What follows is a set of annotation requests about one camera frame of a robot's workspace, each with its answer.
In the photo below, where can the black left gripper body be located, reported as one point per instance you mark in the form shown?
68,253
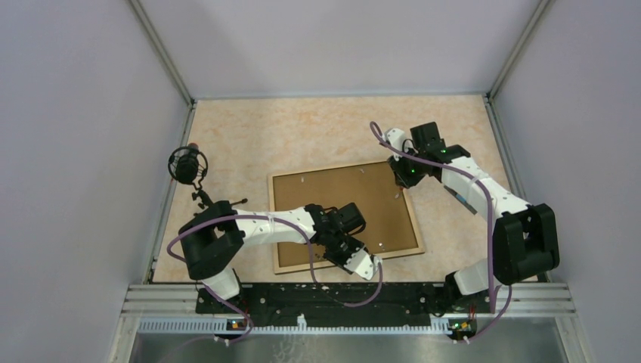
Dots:
340,249

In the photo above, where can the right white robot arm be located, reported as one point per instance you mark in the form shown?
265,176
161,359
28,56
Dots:
522,237

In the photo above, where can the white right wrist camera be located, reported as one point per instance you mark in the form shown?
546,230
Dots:
395,138

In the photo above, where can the black picture frame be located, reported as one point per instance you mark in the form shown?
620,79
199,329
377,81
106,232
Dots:
415,225

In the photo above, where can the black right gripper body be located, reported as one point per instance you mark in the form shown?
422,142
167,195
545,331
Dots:
409,170

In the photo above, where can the white cable duct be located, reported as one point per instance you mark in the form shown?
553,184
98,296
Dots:
222,326

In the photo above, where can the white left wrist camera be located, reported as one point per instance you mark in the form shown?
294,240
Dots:
363,264

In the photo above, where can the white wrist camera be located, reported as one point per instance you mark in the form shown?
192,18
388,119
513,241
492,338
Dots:
363,264
395,138

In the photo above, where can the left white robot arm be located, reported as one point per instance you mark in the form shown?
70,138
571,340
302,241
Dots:
213,238

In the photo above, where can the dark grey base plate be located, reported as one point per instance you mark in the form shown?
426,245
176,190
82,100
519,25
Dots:
462,196

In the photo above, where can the black microphone with shock mount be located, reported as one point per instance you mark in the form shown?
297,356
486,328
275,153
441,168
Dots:
187,165

